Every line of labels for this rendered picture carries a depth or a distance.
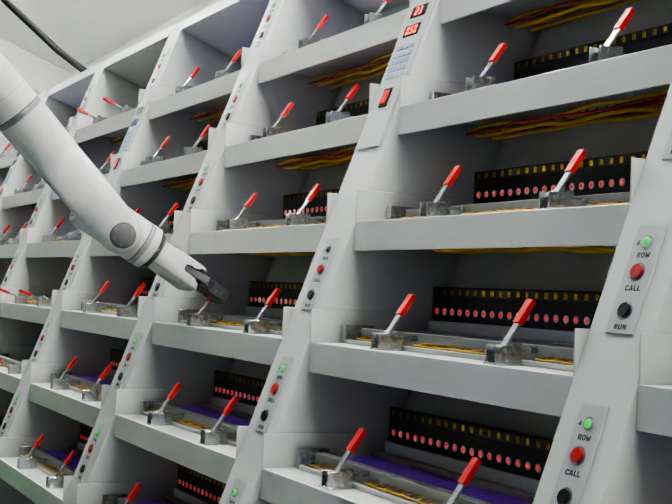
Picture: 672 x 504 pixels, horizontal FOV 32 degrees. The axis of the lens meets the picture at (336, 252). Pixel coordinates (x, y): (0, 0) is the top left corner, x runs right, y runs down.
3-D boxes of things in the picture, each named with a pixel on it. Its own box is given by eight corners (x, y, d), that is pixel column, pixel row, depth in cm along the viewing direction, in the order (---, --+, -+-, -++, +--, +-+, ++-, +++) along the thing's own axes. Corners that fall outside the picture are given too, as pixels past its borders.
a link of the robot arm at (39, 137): (44, 100, 193) (156, 235, 205) (34, 92, 208) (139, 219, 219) (1, 134, 192) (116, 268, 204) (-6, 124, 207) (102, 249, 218)
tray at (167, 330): (280, 367, 182) (283, 306, 183) (151, 343, 235) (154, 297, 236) (389, 368, 192) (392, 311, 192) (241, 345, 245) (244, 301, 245)
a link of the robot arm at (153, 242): (119, 260, 219) (132, 268, 220) (134, 260, 211) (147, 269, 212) (142, 223, 221) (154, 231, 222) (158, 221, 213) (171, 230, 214)
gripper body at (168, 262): (128, 264, 220) (175, 295, 224) (146, 264, 211) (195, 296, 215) (149, 231, 222) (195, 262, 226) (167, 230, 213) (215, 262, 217)
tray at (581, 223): (629, 245, 125) (634, 117, 125) (353, 250, 178) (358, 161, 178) (761, 256, 134) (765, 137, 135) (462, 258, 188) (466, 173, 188)
